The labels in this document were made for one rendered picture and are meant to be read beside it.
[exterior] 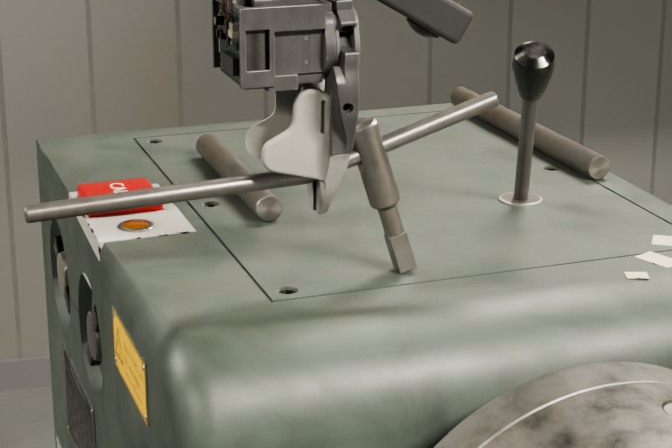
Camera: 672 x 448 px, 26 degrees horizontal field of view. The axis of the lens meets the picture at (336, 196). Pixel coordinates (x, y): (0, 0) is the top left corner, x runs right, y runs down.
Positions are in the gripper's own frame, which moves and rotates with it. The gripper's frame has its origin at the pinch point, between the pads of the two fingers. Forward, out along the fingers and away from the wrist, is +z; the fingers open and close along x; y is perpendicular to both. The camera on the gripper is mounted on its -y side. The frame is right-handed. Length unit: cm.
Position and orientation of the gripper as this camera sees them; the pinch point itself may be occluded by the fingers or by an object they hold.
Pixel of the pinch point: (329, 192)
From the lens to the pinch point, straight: 100.9
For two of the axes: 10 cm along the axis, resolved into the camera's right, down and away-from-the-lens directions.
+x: 3.3, 2.8, -9.0
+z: 0.0, 9.5, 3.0
